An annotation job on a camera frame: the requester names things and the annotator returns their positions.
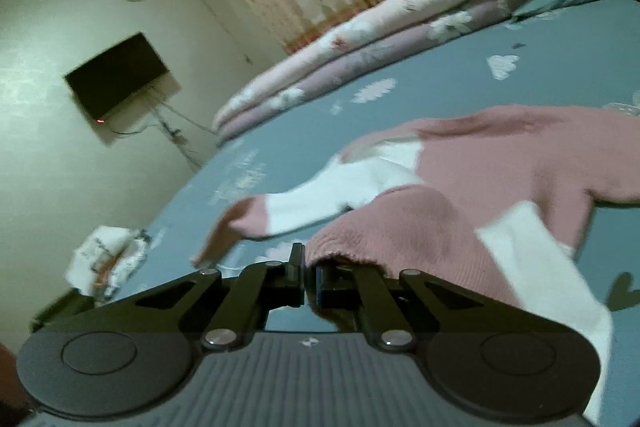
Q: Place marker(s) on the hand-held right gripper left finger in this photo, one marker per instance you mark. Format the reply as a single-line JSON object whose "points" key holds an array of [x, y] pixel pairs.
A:
{"points": [[296, 279]]}

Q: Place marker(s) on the white printed cloth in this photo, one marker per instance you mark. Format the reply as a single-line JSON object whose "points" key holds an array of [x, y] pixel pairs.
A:
{"points": [[107, 257]]}

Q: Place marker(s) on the pink and white sweater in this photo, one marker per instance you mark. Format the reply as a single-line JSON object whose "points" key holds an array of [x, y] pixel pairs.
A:
{"points": [[450, 217]]}

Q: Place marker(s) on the pink floral folded quilt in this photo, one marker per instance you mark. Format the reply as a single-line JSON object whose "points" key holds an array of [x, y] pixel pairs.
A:
{"points": [[400, 4]]}

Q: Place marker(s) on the purple floral folded quilt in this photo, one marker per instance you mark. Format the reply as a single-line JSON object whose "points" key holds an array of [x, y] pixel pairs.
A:
{"points": [[350, 64]]}

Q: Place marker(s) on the black wall television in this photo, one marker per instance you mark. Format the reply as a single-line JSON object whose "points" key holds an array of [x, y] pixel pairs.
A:
{"points": [[115, 74]]}

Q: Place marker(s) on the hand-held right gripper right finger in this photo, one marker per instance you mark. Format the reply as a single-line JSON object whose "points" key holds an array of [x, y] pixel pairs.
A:
{"points": [[316, 289]]}

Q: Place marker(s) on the bed with blue floral sheet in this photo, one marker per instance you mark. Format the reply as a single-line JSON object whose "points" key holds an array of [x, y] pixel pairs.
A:
{"points": [[430, 72]]}

